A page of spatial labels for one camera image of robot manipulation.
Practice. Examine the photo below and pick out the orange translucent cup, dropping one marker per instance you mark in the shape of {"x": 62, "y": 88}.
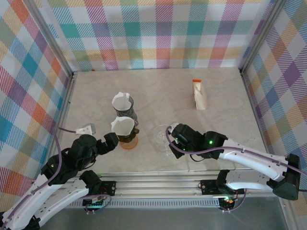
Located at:
{"x": 129, "y": 145}

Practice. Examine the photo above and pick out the white paper coffee filter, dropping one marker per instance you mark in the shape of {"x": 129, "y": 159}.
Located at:
{"x": 122, "y": 127}
{"x": 121, "y": 101}

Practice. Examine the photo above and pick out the clear glass cup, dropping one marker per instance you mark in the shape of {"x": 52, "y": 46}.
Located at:
{"x": 159, "y": 136}

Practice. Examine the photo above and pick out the smoky grey glass mug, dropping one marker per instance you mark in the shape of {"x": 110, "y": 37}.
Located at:
{"x": 135, "y": 118}

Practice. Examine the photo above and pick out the smoky grey coffee dripper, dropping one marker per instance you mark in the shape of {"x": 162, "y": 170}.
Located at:
{"x": 131, "y": 109}

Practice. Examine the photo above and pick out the orange white filter packet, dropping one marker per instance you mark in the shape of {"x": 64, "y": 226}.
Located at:
{"x": 200, "y": 95}

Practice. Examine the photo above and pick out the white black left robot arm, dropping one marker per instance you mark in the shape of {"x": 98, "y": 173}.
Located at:
{"x": 31, "y": 198}

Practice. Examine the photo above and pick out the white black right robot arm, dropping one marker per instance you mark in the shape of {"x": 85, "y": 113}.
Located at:
{"x": 251, "y": 158}

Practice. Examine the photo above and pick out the left controller circuit board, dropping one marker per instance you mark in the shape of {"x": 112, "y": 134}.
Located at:
{"x": 96, "y": 204}

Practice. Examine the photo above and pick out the controller circuit board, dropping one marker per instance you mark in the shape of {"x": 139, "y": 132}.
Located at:
{"x": 96, "y": 204}
{"x": 227, "y": 202}

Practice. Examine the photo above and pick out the right controller circuit board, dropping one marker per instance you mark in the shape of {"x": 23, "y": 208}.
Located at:
{"x": 227, "y": 202}

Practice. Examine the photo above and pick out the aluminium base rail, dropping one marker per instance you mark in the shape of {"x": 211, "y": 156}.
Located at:
{"x": 156, "y": 185}

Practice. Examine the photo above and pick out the aluminium side rail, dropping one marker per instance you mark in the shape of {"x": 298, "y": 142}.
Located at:
{"x": 65, "y": 103}

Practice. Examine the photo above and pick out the aluminium frame post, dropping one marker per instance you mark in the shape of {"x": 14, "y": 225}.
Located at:
{"x": 262, "y": 36}
{"x": 51, "y": 39}

